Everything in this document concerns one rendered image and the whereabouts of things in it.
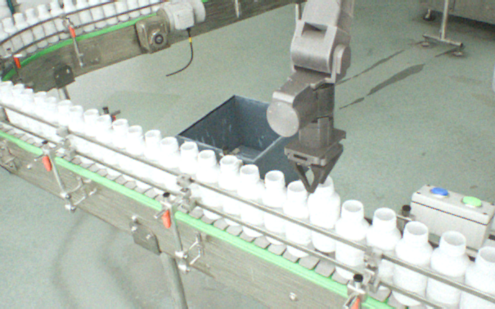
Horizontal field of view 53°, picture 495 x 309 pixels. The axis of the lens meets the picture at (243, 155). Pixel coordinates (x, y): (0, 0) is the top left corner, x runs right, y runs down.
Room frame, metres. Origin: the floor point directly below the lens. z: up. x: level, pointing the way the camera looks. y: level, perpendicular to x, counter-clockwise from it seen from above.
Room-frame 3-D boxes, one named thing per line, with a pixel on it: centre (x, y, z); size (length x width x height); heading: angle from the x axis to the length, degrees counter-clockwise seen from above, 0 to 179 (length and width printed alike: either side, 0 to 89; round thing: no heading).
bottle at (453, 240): (0.57, -0.32, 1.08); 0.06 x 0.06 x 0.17
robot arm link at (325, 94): (0.70, -0.12, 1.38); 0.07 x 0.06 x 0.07; 138
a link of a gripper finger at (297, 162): (0.70, -0.12, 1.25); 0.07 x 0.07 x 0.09; 49
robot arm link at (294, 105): (0.68, -0.11, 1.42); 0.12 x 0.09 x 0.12; 138
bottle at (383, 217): (0.65, -0.23, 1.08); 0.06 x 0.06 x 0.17
